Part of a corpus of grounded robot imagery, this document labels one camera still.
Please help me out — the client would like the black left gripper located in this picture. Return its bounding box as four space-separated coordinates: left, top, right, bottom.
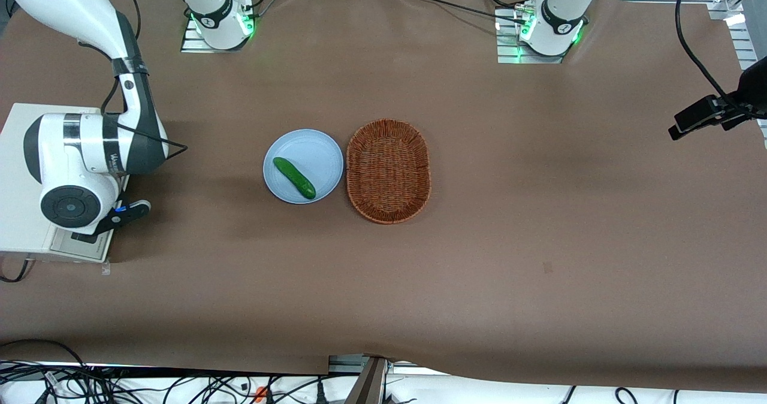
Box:
719 56 767 132

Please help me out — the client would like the white toaster oven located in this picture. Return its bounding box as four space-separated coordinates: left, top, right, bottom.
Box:
0 103 129 264

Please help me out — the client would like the brown table cloth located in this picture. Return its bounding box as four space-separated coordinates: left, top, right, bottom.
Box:
0 0 767 393

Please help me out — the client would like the brown wicker basket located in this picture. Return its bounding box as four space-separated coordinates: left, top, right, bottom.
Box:
346 119 432 225

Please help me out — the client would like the light blue plate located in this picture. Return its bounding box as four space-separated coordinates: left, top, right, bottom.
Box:
262 129 345 204

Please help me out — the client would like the green cucumber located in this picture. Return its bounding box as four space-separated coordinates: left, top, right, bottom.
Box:
273 156 317 200

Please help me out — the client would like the aluminium frame rail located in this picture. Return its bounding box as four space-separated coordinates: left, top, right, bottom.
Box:
707 0 767 72

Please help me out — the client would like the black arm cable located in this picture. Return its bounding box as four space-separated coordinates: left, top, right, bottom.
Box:
114 0 141 39
101 77 189 159
675 0 735 102

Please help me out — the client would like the slotted aluminium base plate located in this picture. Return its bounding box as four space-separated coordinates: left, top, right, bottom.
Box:
181 14 253 53
496 7 567 65

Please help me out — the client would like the aluminium profile post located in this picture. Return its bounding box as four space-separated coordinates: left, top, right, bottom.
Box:
351 356 389 404

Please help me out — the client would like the black oven power cable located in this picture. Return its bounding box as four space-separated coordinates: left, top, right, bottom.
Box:
0 259 31 284

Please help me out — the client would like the black floor cable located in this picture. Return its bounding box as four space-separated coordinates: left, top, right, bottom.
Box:
0 338 90 370

